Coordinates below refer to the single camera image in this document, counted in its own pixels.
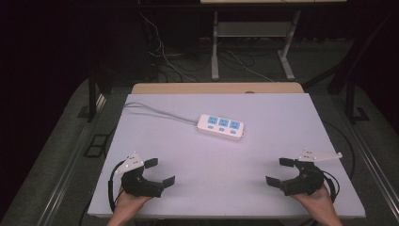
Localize person's right hand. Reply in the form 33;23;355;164
289;185;337;218

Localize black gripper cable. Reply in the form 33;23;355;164
107;161;127;213
322;170;342;202

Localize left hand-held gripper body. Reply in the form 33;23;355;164
114;151;165;199

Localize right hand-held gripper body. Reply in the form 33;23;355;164
279;148;343;197

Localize black floor bracket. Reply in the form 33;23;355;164
83;134;110;158

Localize white floor cable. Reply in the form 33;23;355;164
137;10;197;83

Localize black metal stand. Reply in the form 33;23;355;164
87;62;109;123
343;78;371;124

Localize aluminium floor rail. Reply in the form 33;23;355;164
347;121;399;218
37;93;107;226

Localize white power strip blue sockets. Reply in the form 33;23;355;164
196;113;246;141

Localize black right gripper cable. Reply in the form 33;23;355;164
322;170;342;202

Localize wooden table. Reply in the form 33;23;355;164
131;82;305;95

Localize thin black cable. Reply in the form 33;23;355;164
323;120;357;181

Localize white metal frame desk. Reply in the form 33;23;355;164
199;0;348;81

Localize person's left hand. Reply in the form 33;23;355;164
114;186;152;218

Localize grey power strip cable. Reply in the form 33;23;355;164
123;101;201;125

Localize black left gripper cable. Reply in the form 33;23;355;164
107;161;127;213

